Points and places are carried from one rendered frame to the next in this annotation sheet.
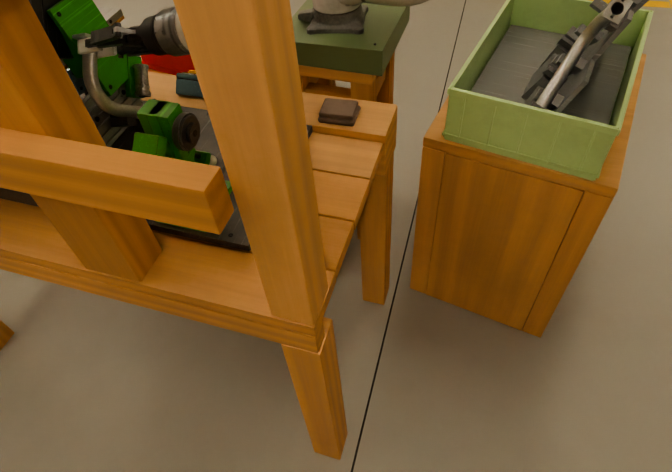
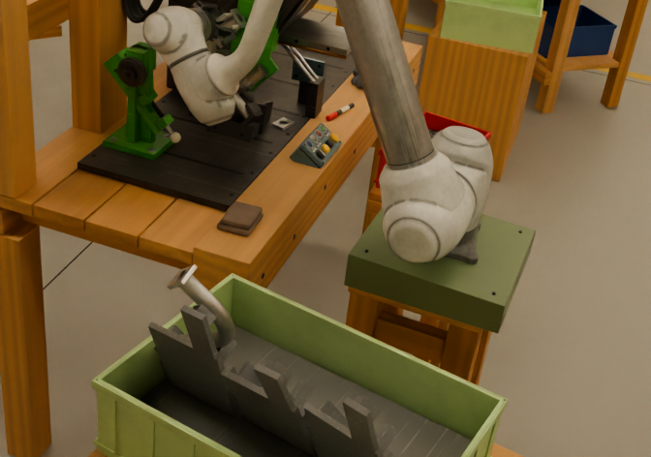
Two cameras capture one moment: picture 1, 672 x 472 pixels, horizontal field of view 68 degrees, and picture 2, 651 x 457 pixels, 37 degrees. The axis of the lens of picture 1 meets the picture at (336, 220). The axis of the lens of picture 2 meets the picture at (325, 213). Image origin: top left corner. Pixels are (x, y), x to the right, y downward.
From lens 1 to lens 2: 2.29 m
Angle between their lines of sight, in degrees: 64
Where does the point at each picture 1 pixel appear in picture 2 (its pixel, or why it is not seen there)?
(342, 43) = (376, 229)
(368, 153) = (177, 240)
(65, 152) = not seen: outside the picture
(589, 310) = not seen: outside the picture
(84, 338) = not seen: hidden behind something
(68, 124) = not seen: outside the picture
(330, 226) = (84, 207)
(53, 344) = not seen: hidden behind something
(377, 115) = (232, 247)
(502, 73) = (330, 394)
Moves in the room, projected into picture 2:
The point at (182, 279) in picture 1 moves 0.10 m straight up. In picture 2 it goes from (65, 141) to (64, 107)
